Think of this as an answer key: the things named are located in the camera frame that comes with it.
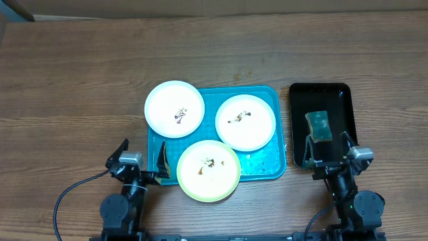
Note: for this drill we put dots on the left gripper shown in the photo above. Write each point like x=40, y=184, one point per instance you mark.
x=162, y=169

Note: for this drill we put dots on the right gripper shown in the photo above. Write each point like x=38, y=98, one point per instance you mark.
x=327, y=167

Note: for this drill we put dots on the yellow green sponge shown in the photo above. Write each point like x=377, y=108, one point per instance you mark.
x=319, y=126

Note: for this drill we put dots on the light green plate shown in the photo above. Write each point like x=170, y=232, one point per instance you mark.
x=208, y=171

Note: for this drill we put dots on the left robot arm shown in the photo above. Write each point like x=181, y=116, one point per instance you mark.
x=122, y=212

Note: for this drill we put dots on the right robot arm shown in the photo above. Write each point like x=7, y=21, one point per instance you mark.
x=359, y=212

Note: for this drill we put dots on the black rectangular water tray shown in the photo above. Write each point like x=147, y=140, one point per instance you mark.
x=336, y=99

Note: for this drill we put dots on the teal plastic tray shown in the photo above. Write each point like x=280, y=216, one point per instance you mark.
x=269, y=162

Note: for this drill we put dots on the white plate left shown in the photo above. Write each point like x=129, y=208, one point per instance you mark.
x=174, y=109

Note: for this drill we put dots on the white plate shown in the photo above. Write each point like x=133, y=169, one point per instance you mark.
x=174, y=109
x=245, y=122

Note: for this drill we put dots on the white plate right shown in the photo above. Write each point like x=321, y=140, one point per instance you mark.
x=245, y=122

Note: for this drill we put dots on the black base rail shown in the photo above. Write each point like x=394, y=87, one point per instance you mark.
x=296, y=236

